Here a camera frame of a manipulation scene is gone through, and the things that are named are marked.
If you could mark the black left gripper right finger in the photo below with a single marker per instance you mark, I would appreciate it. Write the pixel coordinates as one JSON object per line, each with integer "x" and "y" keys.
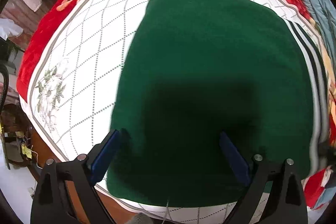
{"x": 285, "y": 203}

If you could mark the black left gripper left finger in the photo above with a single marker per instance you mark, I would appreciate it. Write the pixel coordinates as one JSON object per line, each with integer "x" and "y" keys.
{"x": 76, "y": 181}

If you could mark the green cream varsity jacket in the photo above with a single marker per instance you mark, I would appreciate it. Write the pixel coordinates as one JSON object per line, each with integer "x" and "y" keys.
{"x": 206, "y": 85}

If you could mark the white quilted bed sheet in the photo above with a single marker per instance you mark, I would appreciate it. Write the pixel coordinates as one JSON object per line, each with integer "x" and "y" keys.
{"x": 86, "y": 55}

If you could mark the white cloth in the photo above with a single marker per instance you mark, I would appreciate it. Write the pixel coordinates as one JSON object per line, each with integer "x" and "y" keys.
{"x": 8, "y": 28}

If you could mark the blue quilted jacket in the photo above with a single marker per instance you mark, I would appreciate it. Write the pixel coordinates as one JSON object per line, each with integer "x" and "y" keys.
{"x": 323, "y": 13}

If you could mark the wooden bed frame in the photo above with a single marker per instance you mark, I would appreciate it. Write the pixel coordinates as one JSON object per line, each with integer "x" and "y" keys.
{"x": 78, "y": 187}

